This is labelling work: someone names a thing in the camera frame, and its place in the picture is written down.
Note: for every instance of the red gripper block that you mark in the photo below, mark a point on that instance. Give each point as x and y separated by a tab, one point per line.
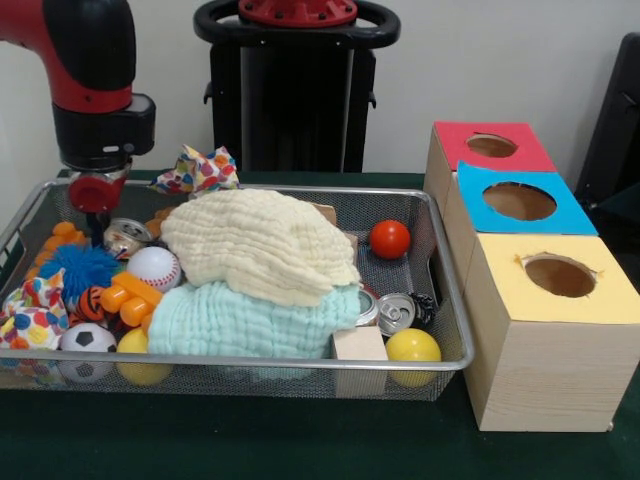
97	193

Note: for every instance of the crushed silver can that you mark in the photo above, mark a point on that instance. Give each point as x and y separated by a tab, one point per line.
128	238

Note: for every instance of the colourful polka-dot cloth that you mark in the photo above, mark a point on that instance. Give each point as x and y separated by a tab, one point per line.
198	172

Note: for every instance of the pale yellow muslin cloth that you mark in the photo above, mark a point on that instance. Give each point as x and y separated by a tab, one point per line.
260	245

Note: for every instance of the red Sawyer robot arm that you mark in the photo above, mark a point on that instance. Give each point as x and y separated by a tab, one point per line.
90	60

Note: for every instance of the clear mesh bin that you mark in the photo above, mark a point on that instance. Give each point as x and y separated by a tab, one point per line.
400	200

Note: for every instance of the wooden box with three holes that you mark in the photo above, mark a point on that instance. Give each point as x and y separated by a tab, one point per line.
545	350

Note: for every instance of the blue spiky rubber ball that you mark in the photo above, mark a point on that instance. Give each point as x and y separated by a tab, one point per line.
78	270

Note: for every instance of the white baseball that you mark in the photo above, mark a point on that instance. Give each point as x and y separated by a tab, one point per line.
154	269

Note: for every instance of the black and white soccer ball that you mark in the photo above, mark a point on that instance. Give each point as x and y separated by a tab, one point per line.
87	340

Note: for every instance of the mint green muslin cloth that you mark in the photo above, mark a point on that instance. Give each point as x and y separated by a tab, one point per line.
240	325

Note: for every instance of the small wooden cube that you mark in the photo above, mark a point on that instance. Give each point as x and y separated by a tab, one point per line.
359	343

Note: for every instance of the red ball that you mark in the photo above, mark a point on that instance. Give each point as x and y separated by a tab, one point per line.
390	239

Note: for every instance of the black soda can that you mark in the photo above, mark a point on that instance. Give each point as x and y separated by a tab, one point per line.
397	313

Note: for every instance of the yellow smiley ball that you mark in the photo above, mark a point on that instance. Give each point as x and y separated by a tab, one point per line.
413	346

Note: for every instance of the black chair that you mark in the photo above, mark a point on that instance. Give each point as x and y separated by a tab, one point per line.
615	120

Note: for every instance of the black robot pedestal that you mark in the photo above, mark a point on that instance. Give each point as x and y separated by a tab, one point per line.
290	100

